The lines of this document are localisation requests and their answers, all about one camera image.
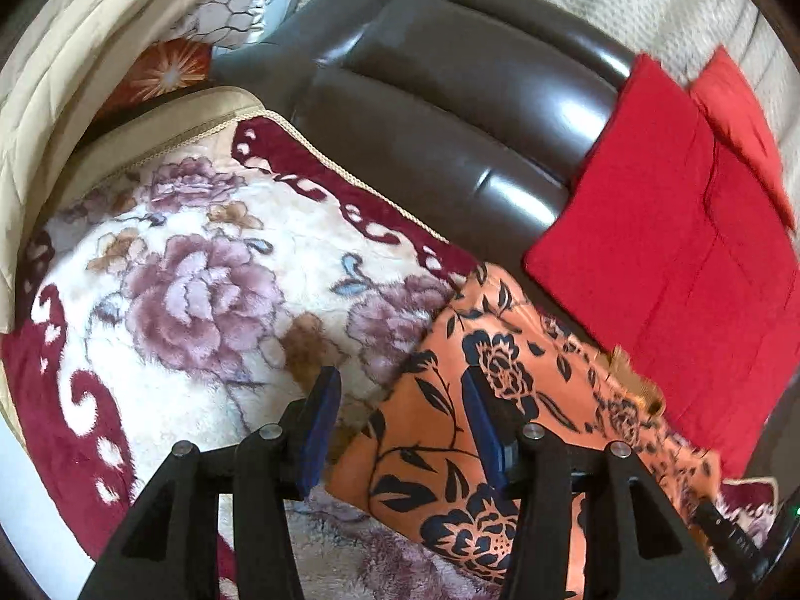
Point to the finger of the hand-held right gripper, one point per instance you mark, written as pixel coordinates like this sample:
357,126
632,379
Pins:
728,534

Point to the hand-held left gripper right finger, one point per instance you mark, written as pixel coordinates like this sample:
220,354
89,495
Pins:
487,431

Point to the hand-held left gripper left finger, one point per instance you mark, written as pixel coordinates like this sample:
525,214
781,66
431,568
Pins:
315,431

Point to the orange floral shirt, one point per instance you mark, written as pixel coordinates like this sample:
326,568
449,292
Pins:
406,412

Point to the floral plush blanket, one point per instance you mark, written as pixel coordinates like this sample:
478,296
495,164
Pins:
187,300

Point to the red cushion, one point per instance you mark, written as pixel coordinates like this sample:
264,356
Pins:
656,250

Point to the brown leather sofa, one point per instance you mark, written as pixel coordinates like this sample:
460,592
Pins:
437,106

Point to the orange starburst cushion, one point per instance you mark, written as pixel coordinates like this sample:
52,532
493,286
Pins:
162,75

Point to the red pillow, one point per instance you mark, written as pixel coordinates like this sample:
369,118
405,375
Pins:
731,100

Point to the white honeycomb pattern pillow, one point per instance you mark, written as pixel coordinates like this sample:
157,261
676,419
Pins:
225,6

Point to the beige quilted cloth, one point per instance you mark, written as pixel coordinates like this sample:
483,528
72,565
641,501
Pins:
75,44

